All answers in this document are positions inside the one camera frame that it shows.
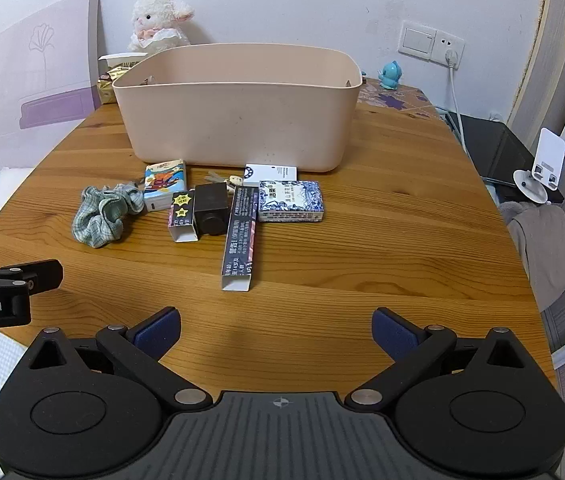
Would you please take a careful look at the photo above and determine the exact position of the green checked scrunchie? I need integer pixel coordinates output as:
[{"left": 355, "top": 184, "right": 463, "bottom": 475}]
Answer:
[{"left": 72, "top": 184, "right": 146, "bottom": 250}]

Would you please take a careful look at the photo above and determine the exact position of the small black yellow-starred box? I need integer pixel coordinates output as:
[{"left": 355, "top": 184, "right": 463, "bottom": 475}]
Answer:
[{"left": 167, "top": 190, "right": 198, "bottom": 244}]

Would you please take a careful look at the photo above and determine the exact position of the white wall switch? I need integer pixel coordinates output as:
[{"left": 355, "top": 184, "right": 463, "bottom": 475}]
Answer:
[{"left": 397, "top": 20, "right": 437, "bottom": 59}]

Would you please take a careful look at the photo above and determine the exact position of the purple printed flat board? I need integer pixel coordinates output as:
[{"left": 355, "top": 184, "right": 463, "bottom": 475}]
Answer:
[{"left": 0, "top": 0, "right": 104, "bottom": 177}]

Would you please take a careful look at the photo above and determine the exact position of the purple flower patterned mat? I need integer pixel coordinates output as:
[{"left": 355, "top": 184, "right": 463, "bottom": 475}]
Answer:
[{"left": 356, "top": 77, "right": 444, "bottom": 122}]

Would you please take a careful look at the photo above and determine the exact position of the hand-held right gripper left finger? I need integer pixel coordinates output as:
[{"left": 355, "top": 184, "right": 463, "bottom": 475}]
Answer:
[{"left": 26, "top": 307, "right": 214, "bottom": 414}]

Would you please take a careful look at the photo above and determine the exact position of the grey cloth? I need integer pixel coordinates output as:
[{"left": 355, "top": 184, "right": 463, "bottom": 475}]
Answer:
[{"left": 499, "top": 201, "right": 565, "bottom": 307}]

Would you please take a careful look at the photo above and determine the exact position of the white plush sheep toy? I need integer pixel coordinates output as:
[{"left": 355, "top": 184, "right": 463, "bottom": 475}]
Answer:
[{"left": 126, "top": 0, "right": 196, "bottom": 54}]

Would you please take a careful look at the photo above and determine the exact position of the white plug with cable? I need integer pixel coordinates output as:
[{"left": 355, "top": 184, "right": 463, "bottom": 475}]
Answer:
[{"left": 443, "top": 49, "right": 469, "bottom": 152}]

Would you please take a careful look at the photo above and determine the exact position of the colourful cartoon tissue pack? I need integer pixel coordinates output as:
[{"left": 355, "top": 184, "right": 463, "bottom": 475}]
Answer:
[{"left": 142, "top": 161, "right": 188, "bottom": 213}]

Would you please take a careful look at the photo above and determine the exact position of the black side table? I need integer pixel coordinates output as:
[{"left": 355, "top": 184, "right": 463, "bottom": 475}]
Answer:
[{"left": 441, "top": 112, "right": 564, "bottom": 206}]

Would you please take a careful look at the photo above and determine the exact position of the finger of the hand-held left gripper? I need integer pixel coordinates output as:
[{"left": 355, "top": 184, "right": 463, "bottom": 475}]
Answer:
[{"left": 0, "top": 259, "right": 64, "bottom": 294}]

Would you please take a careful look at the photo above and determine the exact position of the long dark carton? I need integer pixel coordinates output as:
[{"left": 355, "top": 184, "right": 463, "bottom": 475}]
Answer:
[{"left": 220, "top": 185, "right": 262, "bottom": 293}]

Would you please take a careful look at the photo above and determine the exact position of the white card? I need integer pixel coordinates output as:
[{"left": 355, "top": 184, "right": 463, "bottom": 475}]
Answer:
[{"left": 243, "top": 163, "right": 298, "bottom": 184}]

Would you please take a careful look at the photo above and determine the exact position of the pink plastic storage bin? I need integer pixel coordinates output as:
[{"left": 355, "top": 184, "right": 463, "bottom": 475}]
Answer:
[{"left": 112, "top": 43, "right": 363, "bottom": 171}]

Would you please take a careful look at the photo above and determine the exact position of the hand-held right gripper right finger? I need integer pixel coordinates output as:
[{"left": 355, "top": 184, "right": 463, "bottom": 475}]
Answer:
[{"left": 344, "top": 308, "right": 534, "bottom": 414}]

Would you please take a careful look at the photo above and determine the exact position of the black cube box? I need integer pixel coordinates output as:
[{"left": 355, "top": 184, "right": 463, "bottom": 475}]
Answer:
[{"left": 193, "top": 182, "right": 230, "bottom": 236}]

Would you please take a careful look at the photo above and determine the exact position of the blue toy figurine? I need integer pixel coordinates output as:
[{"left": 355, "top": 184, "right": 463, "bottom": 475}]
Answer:
[{"left": 377, "top": 60, "right": 403, "bottom": 90}]

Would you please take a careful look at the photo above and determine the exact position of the blue white patterned box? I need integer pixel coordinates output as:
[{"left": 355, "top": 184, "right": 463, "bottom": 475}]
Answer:
[{"left": 257, "top": 180, "right": 326, "bottom": 224}]

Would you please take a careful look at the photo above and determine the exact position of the white phone stand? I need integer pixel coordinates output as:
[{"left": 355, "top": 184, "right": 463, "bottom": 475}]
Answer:
[{"left": 513, "top": 127, "right": 565, "bottom": 205}]

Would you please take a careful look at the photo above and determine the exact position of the white wall socket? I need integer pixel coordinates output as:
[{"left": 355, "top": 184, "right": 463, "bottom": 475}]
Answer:
[{"left": 432, "top": 27, "right": 467, "bottom": 69}]

